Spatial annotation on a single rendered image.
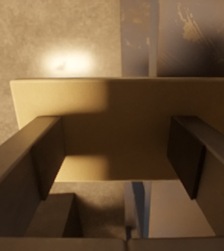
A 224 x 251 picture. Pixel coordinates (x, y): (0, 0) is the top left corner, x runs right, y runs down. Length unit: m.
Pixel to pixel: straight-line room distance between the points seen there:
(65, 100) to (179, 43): 0.13
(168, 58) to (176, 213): 0.22
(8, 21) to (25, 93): 1.23
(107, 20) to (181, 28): 1.06
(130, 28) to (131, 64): 0.17
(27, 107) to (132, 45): 0.79
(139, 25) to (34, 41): 0.70
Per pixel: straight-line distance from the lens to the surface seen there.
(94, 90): 0.18
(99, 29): 1.25
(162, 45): 0.21
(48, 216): 1.57
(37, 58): 1.33
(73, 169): 0.22
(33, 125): 0.17
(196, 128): 0.17
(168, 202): 0.29
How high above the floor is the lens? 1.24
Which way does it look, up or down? 69 degrees down
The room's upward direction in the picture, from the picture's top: 180 degrees counter-clockwise
